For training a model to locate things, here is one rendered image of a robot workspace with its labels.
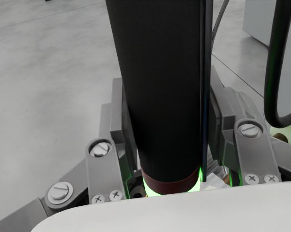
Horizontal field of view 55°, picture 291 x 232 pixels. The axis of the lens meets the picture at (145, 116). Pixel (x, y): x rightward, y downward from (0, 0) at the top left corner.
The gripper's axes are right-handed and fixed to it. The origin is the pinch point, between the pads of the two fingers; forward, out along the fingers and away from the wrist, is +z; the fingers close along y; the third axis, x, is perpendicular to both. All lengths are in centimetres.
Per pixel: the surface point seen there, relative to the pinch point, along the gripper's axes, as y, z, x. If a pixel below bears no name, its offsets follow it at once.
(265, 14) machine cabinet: 118, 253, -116
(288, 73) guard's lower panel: 71, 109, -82
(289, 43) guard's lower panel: 71, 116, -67
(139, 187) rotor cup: -4.3, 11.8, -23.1
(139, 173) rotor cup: -4.1, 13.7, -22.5
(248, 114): 18.0, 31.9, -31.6
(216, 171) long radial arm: 8.8, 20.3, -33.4
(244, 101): 19, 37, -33
